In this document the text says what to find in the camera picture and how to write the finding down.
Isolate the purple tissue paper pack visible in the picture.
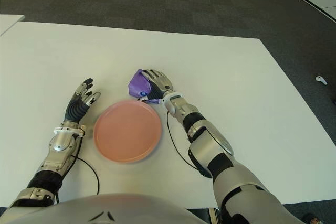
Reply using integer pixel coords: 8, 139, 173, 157
128, 68, 161, 105

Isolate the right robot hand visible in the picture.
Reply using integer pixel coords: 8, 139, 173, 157
141, 68, 174, 101

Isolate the silver robot torso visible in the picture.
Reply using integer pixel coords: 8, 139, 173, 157
15, 194, 208, 224

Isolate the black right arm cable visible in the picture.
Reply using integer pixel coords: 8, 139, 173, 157
166, 111, 211, 179

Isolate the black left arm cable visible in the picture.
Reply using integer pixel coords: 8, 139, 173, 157
54, 134, 100, 205

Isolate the pink round plate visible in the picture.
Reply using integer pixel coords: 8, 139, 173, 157
93, 100, 163, 164

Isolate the white side table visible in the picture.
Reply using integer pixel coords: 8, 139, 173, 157
0, 14, 26, 37

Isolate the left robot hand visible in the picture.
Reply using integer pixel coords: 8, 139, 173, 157
64, 78, 102, 124

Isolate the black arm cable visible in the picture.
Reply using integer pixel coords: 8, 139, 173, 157
54, 134, 100, 205
166, 111, 211, 179

